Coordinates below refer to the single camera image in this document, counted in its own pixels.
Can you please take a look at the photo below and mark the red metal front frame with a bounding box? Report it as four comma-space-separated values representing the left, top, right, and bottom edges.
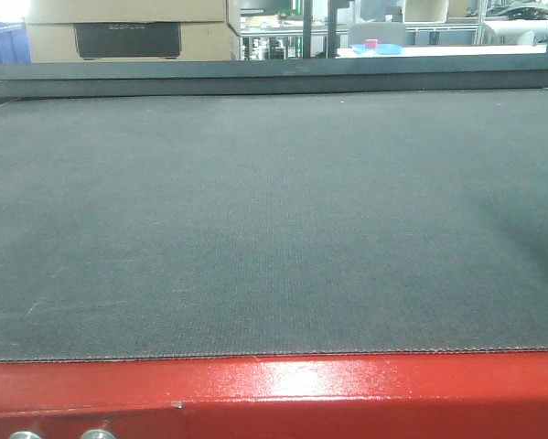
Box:
0, 351, 548, 438

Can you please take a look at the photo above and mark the light blue tray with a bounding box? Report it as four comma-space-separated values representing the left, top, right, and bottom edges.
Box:
350, 43, 403, 57

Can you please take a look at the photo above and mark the dark blue storage bin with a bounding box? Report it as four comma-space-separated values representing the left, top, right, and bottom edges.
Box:
0, 22, 31, 64

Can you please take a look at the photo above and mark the white plastic bin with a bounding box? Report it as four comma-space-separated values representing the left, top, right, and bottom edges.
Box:
402, 0, 449, 24

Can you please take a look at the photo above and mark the dark table edge rail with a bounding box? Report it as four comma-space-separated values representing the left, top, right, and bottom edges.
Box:
0, 53, 548, 99

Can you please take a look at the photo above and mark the large cardboard box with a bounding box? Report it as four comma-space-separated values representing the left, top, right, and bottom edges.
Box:
25, 0, 241, 63

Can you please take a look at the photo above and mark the small pink cube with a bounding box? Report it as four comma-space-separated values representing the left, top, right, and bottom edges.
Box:
365, 38, 378, 48

